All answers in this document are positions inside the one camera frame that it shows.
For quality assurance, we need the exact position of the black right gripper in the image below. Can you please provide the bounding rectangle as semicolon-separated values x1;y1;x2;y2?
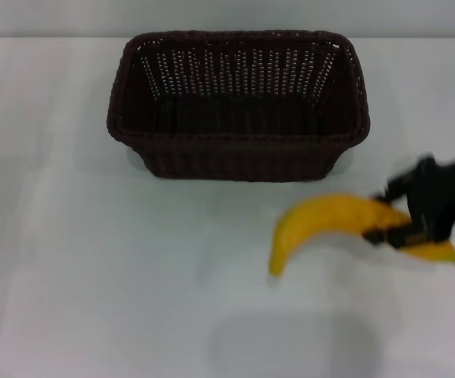
361;146;455;250

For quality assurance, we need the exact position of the yellow banana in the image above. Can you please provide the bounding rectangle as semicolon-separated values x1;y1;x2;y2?
268;191;455;279

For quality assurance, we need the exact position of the black woven rectangular basket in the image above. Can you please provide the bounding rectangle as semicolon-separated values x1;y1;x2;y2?
106;29;371;183

